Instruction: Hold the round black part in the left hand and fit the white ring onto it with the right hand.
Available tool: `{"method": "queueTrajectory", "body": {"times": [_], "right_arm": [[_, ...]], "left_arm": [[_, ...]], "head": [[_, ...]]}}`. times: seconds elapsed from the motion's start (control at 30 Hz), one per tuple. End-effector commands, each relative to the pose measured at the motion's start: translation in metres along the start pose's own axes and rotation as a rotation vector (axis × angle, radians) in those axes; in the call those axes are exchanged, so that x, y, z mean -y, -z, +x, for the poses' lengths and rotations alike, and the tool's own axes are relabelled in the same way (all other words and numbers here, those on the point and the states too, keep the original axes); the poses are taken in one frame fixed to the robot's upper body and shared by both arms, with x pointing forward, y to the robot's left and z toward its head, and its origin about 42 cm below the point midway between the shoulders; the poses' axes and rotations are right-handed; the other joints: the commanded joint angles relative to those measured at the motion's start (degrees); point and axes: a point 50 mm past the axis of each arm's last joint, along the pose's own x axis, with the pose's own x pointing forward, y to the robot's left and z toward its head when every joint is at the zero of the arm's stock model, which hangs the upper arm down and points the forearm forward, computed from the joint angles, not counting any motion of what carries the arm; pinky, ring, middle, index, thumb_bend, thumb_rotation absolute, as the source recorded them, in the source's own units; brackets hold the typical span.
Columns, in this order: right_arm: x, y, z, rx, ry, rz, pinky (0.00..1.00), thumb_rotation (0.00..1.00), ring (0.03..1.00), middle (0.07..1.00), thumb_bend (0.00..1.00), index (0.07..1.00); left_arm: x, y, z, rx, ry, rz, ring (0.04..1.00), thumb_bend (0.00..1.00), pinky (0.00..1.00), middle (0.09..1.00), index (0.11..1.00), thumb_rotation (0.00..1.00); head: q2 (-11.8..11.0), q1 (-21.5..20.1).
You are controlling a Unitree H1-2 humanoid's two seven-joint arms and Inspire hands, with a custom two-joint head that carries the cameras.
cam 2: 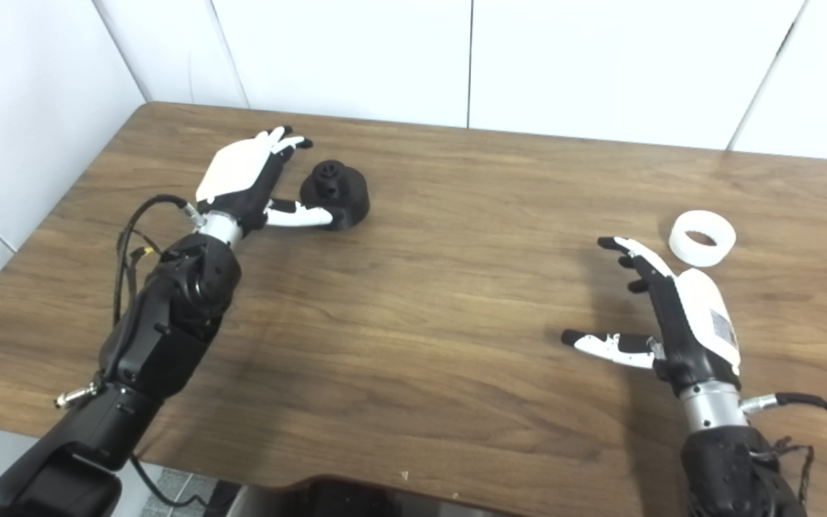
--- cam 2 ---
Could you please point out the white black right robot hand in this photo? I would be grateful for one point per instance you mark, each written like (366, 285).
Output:
(693, 330)

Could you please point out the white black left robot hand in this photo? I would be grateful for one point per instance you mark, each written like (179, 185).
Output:
(237, 169)

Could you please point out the round black plastic part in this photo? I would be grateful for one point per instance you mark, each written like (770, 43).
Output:
(352, 194)

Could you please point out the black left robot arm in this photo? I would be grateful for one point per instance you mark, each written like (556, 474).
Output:
(169, 309)

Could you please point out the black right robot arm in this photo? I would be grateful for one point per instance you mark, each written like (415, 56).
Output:
(722, 459)

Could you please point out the silver metal plug connector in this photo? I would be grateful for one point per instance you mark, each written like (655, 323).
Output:
(72, 398)

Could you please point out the black robot torso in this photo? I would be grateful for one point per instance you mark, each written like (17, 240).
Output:
(342, 502)

